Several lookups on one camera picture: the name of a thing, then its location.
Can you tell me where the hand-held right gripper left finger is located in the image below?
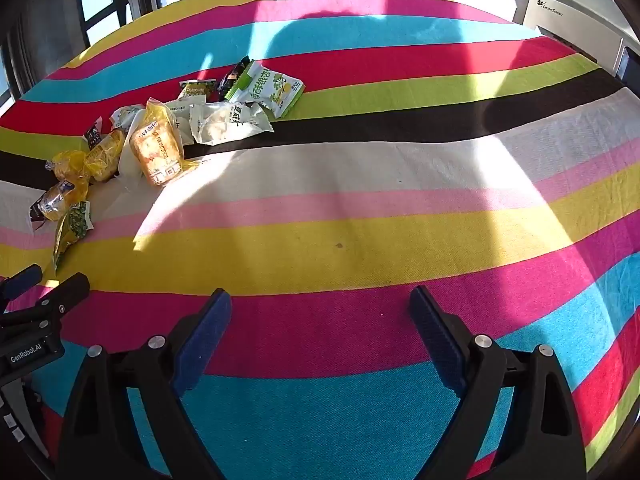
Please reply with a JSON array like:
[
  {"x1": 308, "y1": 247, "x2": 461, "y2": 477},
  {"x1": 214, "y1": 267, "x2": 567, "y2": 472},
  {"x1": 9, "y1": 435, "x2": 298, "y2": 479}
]
[{"x1": 56, "y1": 287, "x2": 233, "y2": 480}]

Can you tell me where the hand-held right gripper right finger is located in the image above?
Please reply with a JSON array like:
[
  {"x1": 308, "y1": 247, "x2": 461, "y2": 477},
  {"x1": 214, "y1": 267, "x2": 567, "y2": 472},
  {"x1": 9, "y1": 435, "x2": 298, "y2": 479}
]
[{"x1": 409, "y1": 285, "x2": 587, "y2": 480}]

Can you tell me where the small yellow green packet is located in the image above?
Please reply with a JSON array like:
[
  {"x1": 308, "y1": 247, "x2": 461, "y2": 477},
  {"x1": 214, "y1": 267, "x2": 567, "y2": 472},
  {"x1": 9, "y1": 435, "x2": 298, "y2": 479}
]
[{"x1": 178, "y1": 79, "x2": 217, "y2": 102}]

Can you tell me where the dark window frame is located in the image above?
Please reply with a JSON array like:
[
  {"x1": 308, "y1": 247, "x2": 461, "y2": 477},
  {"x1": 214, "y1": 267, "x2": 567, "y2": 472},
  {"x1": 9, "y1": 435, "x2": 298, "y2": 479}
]
[{"x1": 0, "y1": 0, "x2": 216, "y2": 101}]

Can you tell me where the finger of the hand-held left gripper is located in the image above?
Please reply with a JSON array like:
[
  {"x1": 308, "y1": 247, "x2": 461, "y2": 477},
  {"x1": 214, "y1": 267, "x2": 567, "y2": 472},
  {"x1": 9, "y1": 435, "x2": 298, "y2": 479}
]
[
  {"x1": 0, "y1": 264, "x2": 44, "y2": 306},
  {"x1": 0, "y1": 272, "x2": 91, "y2": 336}
]

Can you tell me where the green white snack packet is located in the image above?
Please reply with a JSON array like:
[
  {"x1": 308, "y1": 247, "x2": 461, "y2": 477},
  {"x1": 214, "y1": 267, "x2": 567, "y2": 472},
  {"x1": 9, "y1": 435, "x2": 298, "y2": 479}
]
[{"x1": 225, "y1": 60, "x2": 306, "y2": 120}]

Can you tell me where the yellow brown-ended snack packet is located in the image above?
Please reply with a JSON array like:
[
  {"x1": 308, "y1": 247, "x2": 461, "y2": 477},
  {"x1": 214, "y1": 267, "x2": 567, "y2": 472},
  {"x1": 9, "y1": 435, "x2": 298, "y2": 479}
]
[{"x1": 29, "y1": 178, "x2": 90, "y2": 223}]

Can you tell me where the white pastry snack packet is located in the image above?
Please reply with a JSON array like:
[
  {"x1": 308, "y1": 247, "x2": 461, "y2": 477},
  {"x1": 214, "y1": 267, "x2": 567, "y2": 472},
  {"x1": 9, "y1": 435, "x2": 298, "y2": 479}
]
[{"x1": 189, "y1": 101, "x2": 275, "y2": 146}]

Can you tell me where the small white lemon-print packet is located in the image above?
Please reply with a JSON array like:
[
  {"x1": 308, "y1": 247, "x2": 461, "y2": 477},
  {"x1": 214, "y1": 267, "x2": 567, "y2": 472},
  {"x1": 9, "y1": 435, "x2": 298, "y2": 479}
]
[{"x1": 110, "y1": 105, "x2": 147, "y2": 132}]

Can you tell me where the orange bread packet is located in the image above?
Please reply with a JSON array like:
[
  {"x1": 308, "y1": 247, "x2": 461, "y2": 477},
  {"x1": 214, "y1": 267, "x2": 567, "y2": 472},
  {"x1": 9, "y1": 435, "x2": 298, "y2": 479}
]
[{"x1": 129, "y1": 99, "x2": 185, "y2": 188}]

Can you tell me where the striped colourful tablecloth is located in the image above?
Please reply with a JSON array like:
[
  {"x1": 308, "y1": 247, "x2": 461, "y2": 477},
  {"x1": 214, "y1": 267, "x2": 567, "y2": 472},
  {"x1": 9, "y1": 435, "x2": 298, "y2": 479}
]
[{"x1": 0, "y1": 0, "x2": 640, "y2": 480}]

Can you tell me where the small dark snack packet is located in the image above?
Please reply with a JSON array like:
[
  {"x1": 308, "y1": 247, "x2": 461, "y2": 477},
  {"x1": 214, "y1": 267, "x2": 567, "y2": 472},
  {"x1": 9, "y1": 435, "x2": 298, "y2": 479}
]
[{"x1": 84, "y1": 117, "x2": 104, "y2": 150}]

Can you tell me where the green pea snack packet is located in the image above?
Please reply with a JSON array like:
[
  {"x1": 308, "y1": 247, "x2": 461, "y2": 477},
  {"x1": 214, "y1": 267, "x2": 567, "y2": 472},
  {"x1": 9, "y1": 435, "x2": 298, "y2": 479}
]
[{"x1": 52, "y1": 201, "x2": 95, "y2": 271}]

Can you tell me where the silver washing machine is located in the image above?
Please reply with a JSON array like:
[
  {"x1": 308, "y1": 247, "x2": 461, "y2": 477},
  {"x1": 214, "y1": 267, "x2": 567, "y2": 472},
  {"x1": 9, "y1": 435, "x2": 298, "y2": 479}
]
[{"x1": 511, "y1": 0, "x2": 640, "y2": 81}]

